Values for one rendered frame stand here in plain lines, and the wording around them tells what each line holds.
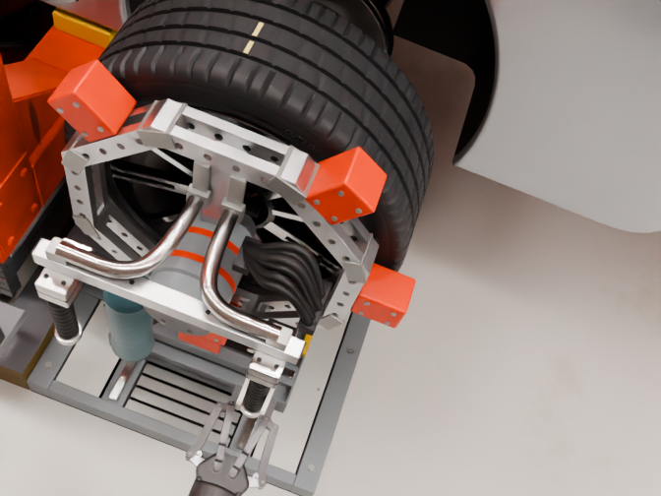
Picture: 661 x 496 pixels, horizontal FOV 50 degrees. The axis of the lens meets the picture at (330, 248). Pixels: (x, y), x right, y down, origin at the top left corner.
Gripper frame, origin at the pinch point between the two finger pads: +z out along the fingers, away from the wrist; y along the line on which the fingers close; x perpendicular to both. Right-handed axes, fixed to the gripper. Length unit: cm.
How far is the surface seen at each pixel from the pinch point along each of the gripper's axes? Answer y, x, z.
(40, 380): -54, -75, 8
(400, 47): 1, -83, 184
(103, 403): -37, -75, 8
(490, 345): 62, -83, 71
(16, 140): -60, -4, 30
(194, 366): -18, -66, 23
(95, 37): -65, -13, 68
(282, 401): 6, -66, 23
